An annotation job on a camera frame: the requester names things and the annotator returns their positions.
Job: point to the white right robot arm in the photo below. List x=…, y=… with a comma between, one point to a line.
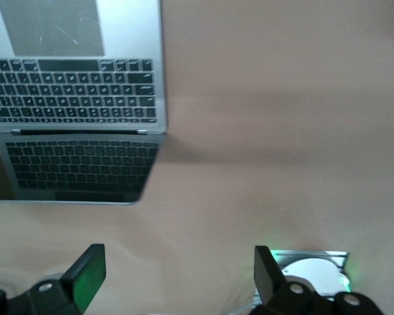
x=312, y=272

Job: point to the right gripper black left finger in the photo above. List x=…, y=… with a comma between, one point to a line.
x=88, y=279

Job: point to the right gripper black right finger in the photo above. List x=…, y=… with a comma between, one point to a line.
x=266, y=275

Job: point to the silver grey laptop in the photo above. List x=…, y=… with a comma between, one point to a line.
x=131, y=33

